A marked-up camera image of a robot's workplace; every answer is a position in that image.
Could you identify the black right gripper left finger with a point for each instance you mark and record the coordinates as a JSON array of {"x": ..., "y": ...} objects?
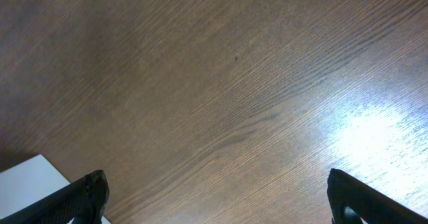
[{"x": 81, "y": 202}]

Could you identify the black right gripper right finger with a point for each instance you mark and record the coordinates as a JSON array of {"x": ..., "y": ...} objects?
[{"x": 352, "y": 201}]

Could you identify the white cardboard box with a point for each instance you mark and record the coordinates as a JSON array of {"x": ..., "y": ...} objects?
[{"x": 29, "y": 182}]

